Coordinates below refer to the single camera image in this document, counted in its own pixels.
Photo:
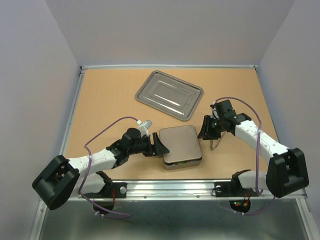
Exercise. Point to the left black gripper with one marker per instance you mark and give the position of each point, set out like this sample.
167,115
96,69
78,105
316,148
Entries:
157,149

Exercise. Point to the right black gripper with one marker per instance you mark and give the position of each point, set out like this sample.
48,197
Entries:
205,133

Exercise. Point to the metal tongs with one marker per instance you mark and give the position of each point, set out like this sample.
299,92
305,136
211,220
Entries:
214,143

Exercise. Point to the square tin lid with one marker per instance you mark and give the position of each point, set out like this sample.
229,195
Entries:
182,142

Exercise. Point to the silver metal tray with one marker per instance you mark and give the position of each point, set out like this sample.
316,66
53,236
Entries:
170,95

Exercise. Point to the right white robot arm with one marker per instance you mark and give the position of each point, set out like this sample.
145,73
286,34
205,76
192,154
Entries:
278,169

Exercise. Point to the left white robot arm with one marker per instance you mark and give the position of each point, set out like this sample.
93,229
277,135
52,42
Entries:
60,179

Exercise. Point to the square cookie tin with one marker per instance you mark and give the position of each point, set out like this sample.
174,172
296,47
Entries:
191,163

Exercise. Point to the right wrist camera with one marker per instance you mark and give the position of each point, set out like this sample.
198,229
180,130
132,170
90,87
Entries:
214,113

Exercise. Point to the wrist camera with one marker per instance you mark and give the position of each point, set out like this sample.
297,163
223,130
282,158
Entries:
143,127
214,113

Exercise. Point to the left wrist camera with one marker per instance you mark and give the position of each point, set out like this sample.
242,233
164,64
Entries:
143,127

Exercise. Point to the aluminium front rail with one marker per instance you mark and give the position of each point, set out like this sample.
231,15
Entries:
153,190

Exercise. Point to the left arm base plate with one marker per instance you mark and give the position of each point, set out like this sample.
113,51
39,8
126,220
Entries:
117,190

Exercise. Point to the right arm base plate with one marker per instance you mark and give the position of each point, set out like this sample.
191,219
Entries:
223,189

